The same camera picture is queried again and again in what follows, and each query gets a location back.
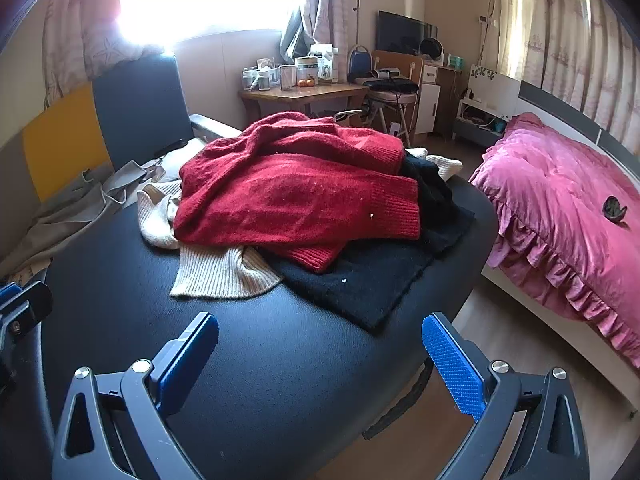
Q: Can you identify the white carton box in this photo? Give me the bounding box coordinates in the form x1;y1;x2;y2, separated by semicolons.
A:
309;44;340;84

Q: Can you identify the dark bundle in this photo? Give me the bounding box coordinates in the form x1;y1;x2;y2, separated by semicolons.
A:
361;75;420;94

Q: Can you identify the pink patterned window curtain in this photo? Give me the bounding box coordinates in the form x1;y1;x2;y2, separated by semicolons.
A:
42;0;166;111

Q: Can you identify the white bed frame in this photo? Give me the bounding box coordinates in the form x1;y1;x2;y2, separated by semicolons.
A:
480;77;640;401

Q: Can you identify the blue chair back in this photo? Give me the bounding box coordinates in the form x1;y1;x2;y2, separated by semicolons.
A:
347;44;372;81

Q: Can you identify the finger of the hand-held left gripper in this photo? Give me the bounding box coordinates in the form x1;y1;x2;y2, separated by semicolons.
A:
0;281;54;348

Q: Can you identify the grey yellow blue sofa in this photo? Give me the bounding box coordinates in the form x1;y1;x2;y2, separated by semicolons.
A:
0;52;243;281

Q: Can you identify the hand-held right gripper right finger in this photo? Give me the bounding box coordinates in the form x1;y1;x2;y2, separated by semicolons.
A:
421;311;588;480

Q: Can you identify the black sweater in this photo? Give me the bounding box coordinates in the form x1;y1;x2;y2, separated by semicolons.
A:
277;152;476;333

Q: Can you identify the pink and grey curtain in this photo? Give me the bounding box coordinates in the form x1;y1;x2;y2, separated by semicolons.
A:
280;0;358;61

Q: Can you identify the grey hoodie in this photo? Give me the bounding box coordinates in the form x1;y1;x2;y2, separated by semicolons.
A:
0;159;166;276

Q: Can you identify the dark hair clip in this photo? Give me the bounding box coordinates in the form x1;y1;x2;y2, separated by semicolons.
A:
602;196;628;222

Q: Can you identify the red fine knit sweater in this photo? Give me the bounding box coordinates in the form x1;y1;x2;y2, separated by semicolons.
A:
174;152;421;273

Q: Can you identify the pink ruffled quilt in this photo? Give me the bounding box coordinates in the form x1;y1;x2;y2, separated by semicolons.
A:
469;112;640;368

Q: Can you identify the white canister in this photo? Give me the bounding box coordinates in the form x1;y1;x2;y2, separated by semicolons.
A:
295;56;321;83

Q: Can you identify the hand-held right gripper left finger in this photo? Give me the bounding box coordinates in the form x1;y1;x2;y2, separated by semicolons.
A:
52;311;220;480

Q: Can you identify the striped beige curtain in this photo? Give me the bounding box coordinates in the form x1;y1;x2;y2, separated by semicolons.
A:
495;0;640;156

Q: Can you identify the round stool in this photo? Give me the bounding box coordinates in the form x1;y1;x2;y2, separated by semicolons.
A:
367;87;421;146

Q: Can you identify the white nightstand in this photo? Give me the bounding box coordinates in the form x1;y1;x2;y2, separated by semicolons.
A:
452;65;521;141

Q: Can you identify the cluster of small bottles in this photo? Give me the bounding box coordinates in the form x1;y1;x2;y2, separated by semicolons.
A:
242;57;297;92

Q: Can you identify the wooden desk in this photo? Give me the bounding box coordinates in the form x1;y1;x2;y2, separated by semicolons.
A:
372;50;461;136

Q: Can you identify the wooden table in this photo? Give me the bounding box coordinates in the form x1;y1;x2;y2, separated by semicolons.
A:
239;82;370;121

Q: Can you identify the cream ribbed sweater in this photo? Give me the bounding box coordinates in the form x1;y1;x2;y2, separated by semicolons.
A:
137;147;463;301

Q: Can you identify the small white cabinet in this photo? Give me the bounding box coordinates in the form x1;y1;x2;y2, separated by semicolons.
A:
412;82;442;133

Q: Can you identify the black television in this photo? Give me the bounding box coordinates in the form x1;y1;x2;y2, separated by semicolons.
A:
376;10;438;56

